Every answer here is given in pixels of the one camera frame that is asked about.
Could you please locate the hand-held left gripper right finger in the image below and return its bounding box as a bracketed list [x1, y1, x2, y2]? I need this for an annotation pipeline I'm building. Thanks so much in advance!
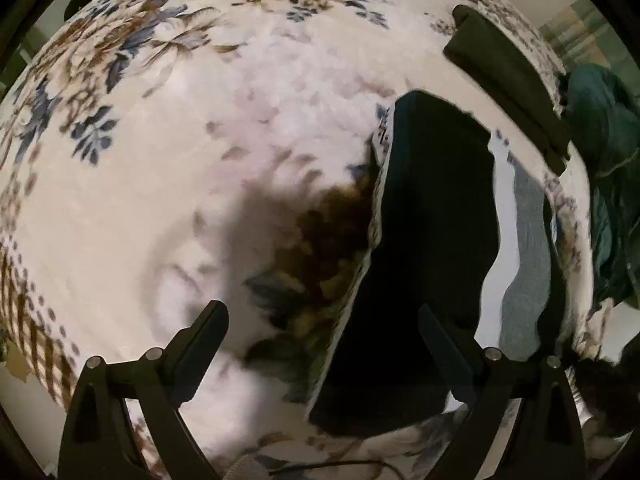
[417, 304, 586, 480]

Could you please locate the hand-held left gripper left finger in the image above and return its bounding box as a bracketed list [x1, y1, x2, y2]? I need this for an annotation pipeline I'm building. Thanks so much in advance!
[57, 300, 231, 480]

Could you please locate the striped knit sweater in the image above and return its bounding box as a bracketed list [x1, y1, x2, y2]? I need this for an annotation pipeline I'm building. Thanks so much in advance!
[307, 89, 563, 438]

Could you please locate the white garment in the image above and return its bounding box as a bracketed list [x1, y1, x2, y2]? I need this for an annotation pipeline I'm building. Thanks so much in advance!
[582, 300, 616, 356]

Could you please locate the dark cloth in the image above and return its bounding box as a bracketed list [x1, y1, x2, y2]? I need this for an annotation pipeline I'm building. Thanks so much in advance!
[562, 347, 640, 433]

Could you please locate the floral bed sheet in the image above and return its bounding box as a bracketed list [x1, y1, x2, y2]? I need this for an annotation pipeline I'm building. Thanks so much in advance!
[0, 0, 616, 480]

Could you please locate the dark green plush blanket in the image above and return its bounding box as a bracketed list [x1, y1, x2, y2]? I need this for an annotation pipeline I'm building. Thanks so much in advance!
[560, 62, 640, 311]

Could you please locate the black folded garment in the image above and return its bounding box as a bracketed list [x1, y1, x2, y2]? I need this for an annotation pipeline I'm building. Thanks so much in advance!
[442, 4, 572, 177]

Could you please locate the wide green curtain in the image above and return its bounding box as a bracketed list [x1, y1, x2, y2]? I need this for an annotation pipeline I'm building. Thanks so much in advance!
[545, 0, 621, 71]

